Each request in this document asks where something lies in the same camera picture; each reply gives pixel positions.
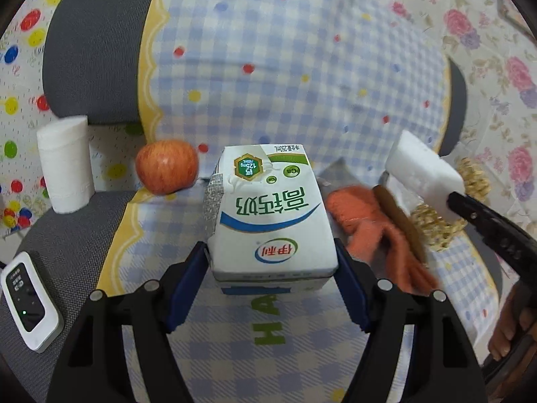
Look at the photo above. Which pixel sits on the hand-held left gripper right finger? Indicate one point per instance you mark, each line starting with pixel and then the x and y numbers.
pixel 352 285

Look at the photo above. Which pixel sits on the grey office chair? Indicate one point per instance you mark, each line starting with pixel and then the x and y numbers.
pixel 96 50

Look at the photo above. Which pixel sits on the balloon print plastic sheet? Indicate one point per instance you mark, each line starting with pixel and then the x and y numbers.
pixel 21 142

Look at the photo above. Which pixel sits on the red apple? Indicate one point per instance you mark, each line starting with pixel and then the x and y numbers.
pixel 167 166

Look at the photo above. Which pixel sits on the person's right hand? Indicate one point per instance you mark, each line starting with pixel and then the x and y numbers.
pixel 507 331

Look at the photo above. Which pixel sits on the brown stick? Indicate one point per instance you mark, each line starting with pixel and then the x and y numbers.
pixel 398 218

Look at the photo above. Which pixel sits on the white green milk carton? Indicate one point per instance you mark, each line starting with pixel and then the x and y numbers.
pixel 272 218

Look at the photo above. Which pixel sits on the white pocket router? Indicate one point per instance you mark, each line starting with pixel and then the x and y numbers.
pixel 27 302

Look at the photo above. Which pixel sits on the white foam block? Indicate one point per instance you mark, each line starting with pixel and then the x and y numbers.
pixel 423 172

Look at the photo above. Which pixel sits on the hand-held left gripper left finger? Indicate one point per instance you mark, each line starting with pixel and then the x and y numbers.
pixel 186 285

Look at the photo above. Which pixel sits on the white toilet paper roll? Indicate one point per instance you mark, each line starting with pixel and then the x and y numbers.
pixel 67 168

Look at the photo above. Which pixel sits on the floral print plastic sheet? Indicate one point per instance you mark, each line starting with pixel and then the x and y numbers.
pixel 495 71

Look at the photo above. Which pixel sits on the orange carrot toy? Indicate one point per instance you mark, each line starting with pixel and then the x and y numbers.
pixel 369 226

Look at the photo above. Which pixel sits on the silver foil wrapper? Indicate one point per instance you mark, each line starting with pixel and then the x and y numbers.
pixel 335 174

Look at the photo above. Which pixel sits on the woven bamboo basket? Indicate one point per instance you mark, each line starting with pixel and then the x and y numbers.
pixel 436 231

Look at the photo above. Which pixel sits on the blue checkered cloth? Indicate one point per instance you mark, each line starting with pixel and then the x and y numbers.
pixel 293 71

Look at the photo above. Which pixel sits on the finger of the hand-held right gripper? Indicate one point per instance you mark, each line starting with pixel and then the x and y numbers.
pixel 491 222

